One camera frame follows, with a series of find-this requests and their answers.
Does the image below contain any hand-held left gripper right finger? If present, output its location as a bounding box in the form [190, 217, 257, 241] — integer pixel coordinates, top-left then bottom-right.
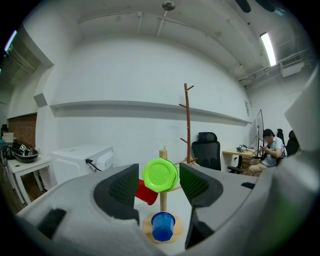
[179, 163, 259, 251]

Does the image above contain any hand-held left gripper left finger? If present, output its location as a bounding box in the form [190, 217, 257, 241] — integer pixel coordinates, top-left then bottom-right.
[16, 163, 166, 256]

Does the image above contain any red plastic cup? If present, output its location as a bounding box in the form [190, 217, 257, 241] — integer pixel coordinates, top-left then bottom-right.
[134, 178, 159, 206]

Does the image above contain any wooden mug tree stand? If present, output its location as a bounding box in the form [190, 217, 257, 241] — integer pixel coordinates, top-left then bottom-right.
[142, 144, 199, 245]

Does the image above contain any green plastic cup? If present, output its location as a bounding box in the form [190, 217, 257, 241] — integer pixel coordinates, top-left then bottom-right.
[141, 157, 179, 194]

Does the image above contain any blue plastic cup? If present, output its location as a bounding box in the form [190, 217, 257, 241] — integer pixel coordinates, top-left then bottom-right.
[151, 211, 176, 243]

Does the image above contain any black office chair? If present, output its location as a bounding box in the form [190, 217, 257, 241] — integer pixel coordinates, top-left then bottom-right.
[276, 128, 286, 147]
[191, 131, 244, 175]
[285, 129, 300, 158]

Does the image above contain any light wooden desk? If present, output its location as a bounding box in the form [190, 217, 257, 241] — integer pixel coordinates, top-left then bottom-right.
[222, 147, 260, 174]

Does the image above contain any white microwave oven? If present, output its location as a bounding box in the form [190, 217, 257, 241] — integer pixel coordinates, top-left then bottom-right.
[50, 144, 116, 186]

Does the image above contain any orange wooden coat rack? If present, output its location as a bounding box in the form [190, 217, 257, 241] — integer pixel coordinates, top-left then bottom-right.
[178, 83, 199, 165]

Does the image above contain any black framed monitor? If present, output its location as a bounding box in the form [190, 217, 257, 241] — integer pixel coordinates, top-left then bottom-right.
[251, 109, 265, 154]

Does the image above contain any small white side table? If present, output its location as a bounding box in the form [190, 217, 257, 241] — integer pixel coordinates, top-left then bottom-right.
[6, 153, 53, 205]

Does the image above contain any white ceiling air conditioner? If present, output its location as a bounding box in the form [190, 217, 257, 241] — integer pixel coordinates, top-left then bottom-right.
[279, 59, 306, 78]

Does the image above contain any ceiling dome fixture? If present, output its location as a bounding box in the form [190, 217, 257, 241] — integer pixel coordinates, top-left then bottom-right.
[161, 0, 176, 12]

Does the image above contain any black microwave power cable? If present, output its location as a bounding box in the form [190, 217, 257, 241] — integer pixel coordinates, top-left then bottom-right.
[85, 158, 102, 172]

